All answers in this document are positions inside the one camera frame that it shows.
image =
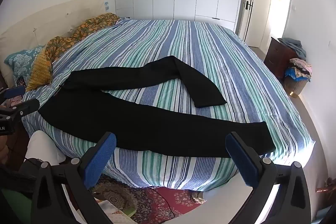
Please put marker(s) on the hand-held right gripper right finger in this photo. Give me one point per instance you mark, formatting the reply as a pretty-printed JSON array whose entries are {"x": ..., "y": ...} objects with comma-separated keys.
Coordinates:
[{"x": 242, "y": 158}]

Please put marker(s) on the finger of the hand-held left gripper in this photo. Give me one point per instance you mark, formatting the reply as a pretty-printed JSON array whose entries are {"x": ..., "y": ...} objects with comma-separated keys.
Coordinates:
[
  {"x": 14, "y": 92},
  {"x": 27, "y": 106}
]

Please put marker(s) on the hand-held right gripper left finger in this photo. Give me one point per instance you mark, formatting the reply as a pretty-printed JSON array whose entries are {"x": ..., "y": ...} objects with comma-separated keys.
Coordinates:
[{"x": 101, "y": 158}]

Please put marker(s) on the black pants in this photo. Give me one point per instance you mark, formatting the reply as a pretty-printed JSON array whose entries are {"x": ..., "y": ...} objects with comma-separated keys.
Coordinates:
[{"x": 157, "y": 124}]

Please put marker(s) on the teal patterned pillow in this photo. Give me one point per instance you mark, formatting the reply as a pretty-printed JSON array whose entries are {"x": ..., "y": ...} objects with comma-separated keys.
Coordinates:
[{"x": 21, "y": 64}]

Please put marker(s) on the yellow dotted cushion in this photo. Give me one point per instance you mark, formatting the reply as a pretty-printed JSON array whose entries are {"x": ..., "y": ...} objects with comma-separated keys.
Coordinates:
[{"x": 39, "y": 71}]

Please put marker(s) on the dark cloth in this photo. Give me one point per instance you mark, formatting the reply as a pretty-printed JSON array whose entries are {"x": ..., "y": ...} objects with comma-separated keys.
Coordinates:
[{"x": 18, "y": 174}]

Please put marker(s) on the white booklet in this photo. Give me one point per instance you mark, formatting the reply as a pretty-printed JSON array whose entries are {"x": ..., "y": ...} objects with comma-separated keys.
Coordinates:
[{"x": 111, "y": 209}]

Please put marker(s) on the green book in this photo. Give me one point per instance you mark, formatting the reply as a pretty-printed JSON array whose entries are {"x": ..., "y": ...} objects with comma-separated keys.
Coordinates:
[{"x": 129, "y": 211}]

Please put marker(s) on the red patterned rug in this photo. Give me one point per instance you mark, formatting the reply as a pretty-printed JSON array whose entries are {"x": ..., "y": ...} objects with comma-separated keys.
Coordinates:
[{"x": 162, "y": 203}]

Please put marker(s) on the beige padded headboard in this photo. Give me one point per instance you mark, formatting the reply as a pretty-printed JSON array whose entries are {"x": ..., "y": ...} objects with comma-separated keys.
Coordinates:
[{"x": 39, "y": 19}]

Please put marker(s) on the brown metal fixture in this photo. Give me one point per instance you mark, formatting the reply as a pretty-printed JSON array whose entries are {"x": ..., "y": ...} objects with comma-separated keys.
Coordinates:
[{"x": 324, "y": 189}]

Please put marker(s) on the woven laundry basket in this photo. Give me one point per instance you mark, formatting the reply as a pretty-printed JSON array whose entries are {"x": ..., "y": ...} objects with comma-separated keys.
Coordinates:
[{"x": 295, "y": 87}]

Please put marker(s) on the orange floral blanket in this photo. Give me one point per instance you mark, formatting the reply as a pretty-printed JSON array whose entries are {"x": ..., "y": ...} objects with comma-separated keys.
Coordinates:
[{"x": 86, "y": 28}]

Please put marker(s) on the dark wooden dresser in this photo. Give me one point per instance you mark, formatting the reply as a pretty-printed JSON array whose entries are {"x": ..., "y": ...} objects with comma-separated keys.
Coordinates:
[{"x": 274, "y": 58}]

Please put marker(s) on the pile of colourful clothes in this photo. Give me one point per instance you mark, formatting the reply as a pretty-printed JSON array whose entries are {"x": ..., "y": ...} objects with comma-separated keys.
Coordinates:
[{"x": 299, "y": 69}]

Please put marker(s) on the striped blue green bedspread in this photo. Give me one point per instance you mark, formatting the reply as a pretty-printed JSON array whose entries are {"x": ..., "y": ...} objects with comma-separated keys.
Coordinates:
[{"x": 210, "y": 43}]

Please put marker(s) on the grey blue clothes heap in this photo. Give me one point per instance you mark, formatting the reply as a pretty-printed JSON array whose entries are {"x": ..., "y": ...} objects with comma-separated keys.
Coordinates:
[{"x": 294, "y": 47}]

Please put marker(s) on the small blue wall sticker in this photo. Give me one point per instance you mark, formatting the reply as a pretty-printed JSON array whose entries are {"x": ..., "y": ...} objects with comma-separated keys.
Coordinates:
[{"x": 106, "y": 5}]

